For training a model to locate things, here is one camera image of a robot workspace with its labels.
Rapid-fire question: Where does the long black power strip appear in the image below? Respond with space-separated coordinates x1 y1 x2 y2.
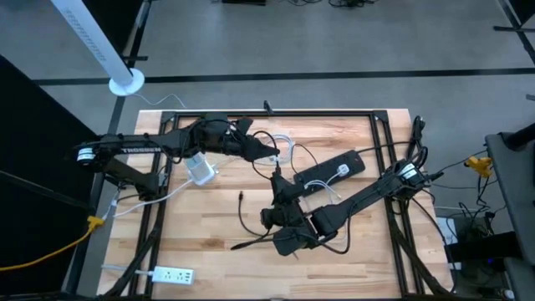
293 149 366 197

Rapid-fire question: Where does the white fan cord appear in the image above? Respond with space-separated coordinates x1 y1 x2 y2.
132 92 187 110

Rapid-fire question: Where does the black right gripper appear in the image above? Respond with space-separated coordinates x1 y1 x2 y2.
259 173 308 235

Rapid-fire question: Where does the black stand leg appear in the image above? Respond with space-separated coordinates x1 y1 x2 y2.
492 0 535 68

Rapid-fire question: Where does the white paper sheet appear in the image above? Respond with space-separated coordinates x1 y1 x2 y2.
436 216 460 246

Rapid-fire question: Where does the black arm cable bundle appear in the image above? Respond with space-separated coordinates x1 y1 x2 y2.
390 196 455 298
99 225 166 298

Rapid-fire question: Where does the thin black USB cable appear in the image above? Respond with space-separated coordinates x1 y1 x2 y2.
290 141 321 179

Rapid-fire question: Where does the yellow plug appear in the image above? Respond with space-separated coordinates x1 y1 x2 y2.
463 155 493 179

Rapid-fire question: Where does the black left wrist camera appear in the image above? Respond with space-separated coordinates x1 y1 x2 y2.
235 115 255 134

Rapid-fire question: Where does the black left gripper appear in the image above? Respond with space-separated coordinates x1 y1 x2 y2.
219 127 280 164

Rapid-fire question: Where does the white tower power strip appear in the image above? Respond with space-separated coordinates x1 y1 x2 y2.
182 151 219 187

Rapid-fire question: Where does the yellow extension cord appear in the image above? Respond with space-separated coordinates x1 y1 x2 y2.
0 215 106 273

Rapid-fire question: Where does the black curtain partition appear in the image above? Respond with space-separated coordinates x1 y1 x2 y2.
81 0 145 58
0 54 108 293

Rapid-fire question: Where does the black power strip cord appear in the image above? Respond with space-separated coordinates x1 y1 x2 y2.
354 115 430 168

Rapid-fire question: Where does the black floor equipment box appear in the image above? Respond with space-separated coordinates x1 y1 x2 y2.
442 212 522 289

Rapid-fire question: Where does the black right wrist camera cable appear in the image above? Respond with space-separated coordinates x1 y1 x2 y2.
317 200 353 255

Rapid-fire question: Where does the thick black cable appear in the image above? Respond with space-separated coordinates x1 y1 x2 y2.
230 130 293 252

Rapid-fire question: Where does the white tower strip cord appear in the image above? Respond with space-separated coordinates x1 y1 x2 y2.
101 177 196 219

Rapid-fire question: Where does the white flat strip cord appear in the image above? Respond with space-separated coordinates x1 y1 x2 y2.
102 262 154 277

